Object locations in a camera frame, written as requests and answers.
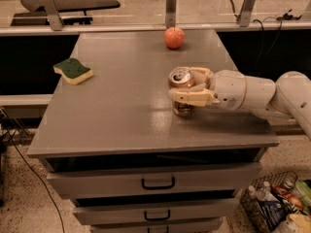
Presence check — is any top drawer black handle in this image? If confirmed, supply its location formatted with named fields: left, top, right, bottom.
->
left=141, top=178, right=176, bottom=190

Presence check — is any drawer black handle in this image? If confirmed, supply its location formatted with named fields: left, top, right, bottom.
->
left=147, top=226, right=169, bottom=233
left=144, top=210, right=171, bottom=221
left=141, top=178, right=176, bottom=190

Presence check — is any left metal bracket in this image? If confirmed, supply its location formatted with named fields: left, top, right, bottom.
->
left=39, top=0, right=63, bottom=31

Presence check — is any metal bracket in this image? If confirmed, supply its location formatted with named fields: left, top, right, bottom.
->
left=165, top=0, right=177, bottom=28
left=237, top=0, right=256, bottom=27
left=39, top=0, right=63, bottom=31

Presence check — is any green yellow sponge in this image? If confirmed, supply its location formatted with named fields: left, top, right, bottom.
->
left=53, top=58, right=93, bottom=85

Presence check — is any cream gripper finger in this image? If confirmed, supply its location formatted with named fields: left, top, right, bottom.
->
left=190, top=67, right=214, bottom=86
left=168, top=83, right=218, bottom=107

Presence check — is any middle metal bracket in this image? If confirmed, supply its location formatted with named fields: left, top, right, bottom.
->
left=165, top=0, right=177, bottom=28

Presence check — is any wire mesh basket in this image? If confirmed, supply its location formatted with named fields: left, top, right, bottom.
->
left=240, top=171, right=300, bottom=233

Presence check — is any orange soda can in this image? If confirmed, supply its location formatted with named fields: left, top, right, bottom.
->
left=168, top=67, right=195, bottom=117

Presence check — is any middle drawer black handle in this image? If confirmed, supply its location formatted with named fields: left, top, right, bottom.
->
left=144, top=210, right=171, bottom=221

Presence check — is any clear plastic bottle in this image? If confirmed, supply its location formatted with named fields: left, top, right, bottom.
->
left=256, top=182, right=277, bottom=201

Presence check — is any bottom drawer black handle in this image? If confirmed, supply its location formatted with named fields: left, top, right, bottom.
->
left=147, top=226, right=169, bottom=233

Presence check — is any red apple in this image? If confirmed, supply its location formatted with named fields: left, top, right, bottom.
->
left=164, top=27, right=185, bottom=50

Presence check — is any black floor cable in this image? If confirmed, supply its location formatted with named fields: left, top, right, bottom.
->
left=0, top=107, right=66, bottom=233

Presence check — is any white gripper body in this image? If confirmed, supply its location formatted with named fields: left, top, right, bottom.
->
left=209, top=70, right=246, bottom=110

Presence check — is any grey drawer cabinet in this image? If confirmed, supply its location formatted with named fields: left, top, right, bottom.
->
left=28, top=30, right=278, bottom=233

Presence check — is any right metal bracket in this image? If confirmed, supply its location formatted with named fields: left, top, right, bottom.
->
left=237, top=0, right=256, bottom=27

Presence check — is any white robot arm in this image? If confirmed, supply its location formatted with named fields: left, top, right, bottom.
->
left=168, top=67, right=311, bottom=138

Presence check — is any blue snack bag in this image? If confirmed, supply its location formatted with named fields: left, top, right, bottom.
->
left=259, top=201, right=287, bottom=230

